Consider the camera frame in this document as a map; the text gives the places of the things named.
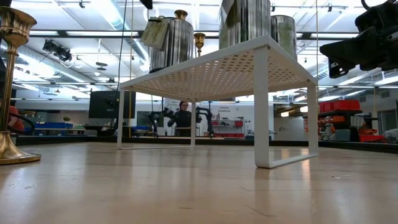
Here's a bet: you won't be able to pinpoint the black hanging cable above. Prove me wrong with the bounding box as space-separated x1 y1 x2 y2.
114 0 129 102

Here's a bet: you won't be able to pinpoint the metal rack with red bins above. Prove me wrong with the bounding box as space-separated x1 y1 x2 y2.
317 99 388 144
210 119 244 138

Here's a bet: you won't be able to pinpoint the person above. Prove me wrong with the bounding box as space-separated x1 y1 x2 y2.
8 105 25 132
167 101 200 138

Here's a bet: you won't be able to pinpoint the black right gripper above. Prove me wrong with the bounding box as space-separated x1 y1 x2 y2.
320 21 398 78

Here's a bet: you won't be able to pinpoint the yellow hanging cable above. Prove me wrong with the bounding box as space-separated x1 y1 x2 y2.
128 0 134 138
315 0 320 78

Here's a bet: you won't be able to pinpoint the black aluminium rig frame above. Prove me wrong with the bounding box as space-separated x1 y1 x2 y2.
0 29 398 155

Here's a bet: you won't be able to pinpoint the black monitor screen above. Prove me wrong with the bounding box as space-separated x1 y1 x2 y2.
88 90 137 119

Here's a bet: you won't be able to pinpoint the silver scented candle tin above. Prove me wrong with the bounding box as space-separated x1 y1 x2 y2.
139 15 196 74
218 0 272 50
270 14 299 62

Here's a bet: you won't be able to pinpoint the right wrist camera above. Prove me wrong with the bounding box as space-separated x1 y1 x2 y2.
354 0 398 32

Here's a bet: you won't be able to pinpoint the white perforated metal shelf riser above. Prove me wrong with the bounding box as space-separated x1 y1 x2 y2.
116 34 320 169

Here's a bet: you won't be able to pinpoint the blue storage bins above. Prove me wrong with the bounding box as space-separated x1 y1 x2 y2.
35 121 74 130

